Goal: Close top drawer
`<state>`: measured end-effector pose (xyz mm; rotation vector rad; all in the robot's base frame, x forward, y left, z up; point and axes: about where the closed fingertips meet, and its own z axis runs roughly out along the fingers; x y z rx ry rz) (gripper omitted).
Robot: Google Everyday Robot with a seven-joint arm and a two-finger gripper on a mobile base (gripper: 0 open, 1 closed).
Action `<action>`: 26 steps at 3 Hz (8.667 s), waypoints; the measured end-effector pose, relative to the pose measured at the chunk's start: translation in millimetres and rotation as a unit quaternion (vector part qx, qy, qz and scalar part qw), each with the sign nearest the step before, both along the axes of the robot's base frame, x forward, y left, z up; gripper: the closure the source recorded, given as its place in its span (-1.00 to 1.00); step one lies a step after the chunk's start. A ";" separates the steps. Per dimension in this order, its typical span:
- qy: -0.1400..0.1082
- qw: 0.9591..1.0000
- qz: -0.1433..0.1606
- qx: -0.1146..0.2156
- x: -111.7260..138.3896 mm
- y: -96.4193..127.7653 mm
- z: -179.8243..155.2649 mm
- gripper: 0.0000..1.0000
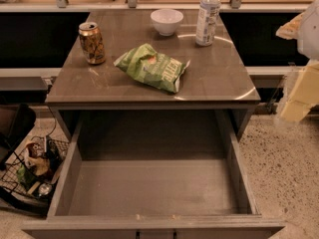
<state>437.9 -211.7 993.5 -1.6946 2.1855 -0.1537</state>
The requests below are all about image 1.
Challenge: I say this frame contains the grey top drawer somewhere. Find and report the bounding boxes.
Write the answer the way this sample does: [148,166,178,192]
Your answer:
[22,110,284,239]

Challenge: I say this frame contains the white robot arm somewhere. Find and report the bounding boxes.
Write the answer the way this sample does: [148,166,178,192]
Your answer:
[276,0,319,122]

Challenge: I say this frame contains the grey cabinet with glossy top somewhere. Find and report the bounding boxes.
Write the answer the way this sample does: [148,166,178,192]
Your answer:
[46,9,260,136]

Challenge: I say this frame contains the green chip bag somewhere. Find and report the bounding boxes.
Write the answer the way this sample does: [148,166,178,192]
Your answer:
[114,43,190,94]

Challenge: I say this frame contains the white ceramic bowl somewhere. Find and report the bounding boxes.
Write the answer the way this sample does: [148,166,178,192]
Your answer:
[151,9,183,36]

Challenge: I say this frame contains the gold soda can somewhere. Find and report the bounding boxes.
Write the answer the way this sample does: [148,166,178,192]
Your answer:
[79,22,106,65]

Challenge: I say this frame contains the clear plastic water bottle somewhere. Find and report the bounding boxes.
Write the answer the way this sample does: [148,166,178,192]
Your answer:
[195,0,221,47]

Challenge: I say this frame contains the snack items in basket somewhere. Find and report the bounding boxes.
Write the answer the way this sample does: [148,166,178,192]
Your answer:
[17,137,64,198]

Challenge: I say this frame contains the black wire basket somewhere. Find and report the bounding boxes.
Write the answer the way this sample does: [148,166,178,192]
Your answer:
[1,136,69,199]

